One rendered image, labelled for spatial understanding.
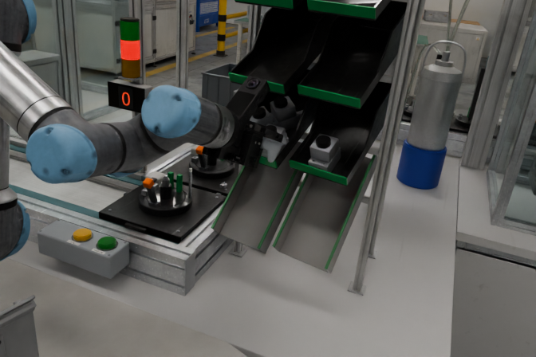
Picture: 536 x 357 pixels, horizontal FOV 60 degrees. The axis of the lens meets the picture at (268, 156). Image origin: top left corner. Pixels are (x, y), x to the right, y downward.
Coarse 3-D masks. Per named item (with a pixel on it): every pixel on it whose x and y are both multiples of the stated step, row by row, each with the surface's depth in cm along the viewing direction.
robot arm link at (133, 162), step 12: (132, 120) 71; (120, 132) 67; (132, 132) 69; (144, 132) 69; (132, 144) 68; (144, 144) 70; (132, 156) 68; (144, 156) 71; (156, 156) 72; (120, 168) 68; (132, 168) 72
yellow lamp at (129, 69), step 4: (124, 60) 125; (128, 60) 125; (132, 60) 125; (136, 60) 126; (124, 64) 125; (128, 64) 125; (132, 64) 125; (136, 64) 126; (124, 68) 126; (128, 68) 126; (132, 68) 126; (136, 68) 127; (124, 72) 126; (128, 72) 126; (132, 72) 126; (136, 72) 127; (124, 76) 127; (128, 76) 126; (132, 76) 127; (136, 76) 127
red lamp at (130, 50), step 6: (120, 42) 124; (126, 42) 123; (132, 42) 123; (138, 42) 125; (120, 48) 125; (126, 48) 123; (132, 48) 124; (138, 48) 125; (126, 54) 124; (132, 54) 124; (138, 54) 126
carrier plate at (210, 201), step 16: (192, 192) 131; (208, 192) 132; (112, 208) 119; (128, 208) 120; (192, 208) 123; (208, 208) 123; (144, 224) 114; (160, 224) 114; (176, 224) 115; (192, 224) 116; (176, 240) 111
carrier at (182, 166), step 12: (192, 156) 154; (168, 168) 144; (180, 168) 145; (192, 168) 141; (204, 168) 139; (216, 168) 142; (228, 168) 143; (192, 180) 138; (204, 180) 138; (216, 180) 139; (228, 180) 140; (216, 192) 133; (228, 192) 133
